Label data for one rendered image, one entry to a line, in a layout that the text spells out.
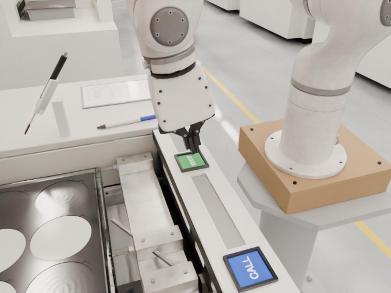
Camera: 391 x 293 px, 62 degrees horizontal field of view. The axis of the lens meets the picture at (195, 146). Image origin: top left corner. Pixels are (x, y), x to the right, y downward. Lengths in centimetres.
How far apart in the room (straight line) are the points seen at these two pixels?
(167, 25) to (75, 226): 39
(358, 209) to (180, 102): 49
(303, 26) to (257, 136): 435
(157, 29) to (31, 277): 41
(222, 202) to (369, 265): 138
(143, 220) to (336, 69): 46
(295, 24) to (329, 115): 442
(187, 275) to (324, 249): 138
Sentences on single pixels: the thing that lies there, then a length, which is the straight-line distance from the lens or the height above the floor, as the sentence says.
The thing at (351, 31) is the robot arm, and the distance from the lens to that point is 60.
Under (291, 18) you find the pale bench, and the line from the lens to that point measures 505.
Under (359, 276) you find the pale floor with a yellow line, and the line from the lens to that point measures 181.
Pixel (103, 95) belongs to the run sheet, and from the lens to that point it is 94.
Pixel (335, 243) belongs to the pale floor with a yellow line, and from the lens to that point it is 190.
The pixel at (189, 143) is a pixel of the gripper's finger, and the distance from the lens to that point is 60.
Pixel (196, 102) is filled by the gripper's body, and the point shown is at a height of 110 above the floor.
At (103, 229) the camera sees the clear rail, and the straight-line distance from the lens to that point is 62.
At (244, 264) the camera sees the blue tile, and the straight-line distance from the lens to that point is 47.
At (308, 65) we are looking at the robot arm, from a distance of 67.
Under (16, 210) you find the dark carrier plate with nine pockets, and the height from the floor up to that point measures 90.
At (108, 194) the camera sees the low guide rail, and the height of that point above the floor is 85.
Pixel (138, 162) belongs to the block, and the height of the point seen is 91.
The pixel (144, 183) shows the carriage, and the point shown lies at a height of 88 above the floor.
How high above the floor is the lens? 134
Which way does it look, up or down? 33 degrees down
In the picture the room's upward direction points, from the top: straight up
